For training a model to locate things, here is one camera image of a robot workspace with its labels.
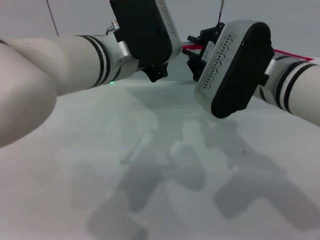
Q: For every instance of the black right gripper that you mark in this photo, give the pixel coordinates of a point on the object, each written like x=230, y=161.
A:
x=208, y=51

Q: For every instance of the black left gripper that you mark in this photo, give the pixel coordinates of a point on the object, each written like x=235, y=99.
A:
x=157, y=72

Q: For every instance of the clear red-zip document bag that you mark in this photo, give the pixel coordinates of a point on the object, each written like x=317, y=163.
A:
x=292, y=55

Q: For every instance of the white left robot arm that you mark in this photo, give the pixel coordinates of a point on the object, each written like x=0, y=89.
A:
x=50, y=72

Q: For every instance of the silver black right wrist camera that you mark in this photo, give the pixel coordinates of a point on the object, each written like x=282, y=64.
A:
x=232, y=67

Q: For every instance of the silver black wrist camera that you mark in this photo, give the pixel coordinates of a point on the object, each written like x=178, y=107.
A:
x=145, y=30
x=232, y=67

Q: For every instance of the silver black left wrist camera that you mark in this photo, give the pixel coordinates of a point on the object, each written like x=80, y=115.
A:
x=145, y=30

